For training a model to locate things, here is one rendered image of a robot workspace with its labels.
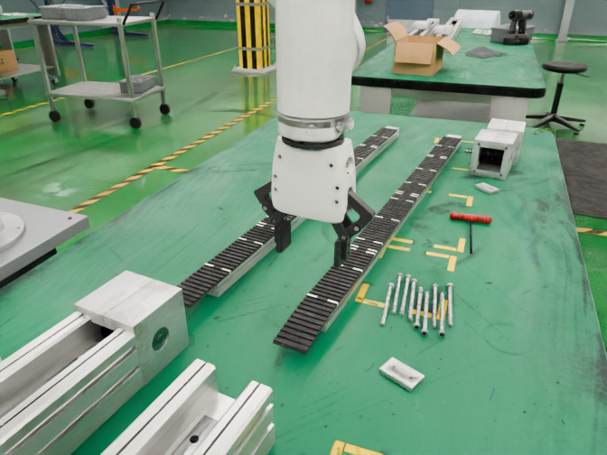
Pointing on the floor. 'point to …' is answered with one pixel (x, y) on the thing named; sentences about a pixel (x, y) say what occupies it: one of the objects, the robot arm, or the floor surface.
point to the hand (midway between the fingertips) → (312, 247)
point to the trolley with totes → (144, 85)
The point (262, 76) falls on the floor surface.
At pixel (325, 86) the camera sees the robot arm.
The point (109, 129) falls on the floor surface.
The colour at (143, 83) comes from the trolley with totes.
